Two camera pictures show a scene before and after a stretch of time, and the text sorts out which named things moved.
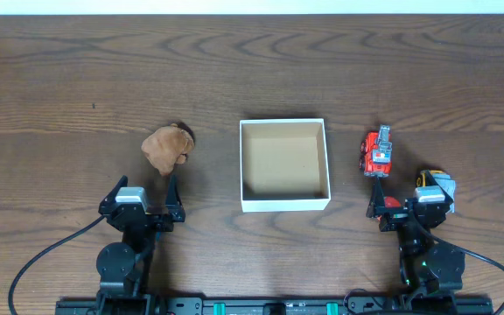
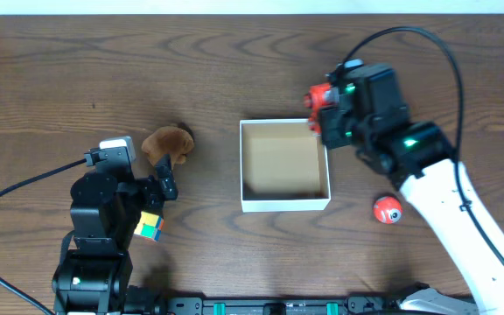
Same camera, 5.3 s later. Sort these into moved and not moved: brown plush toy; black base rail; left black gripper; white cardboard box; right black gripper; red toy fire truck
Moved: red toy fire truck; right black gripper; left black gripper
Not moved: white cardboard box; black base rail; brown plush toy
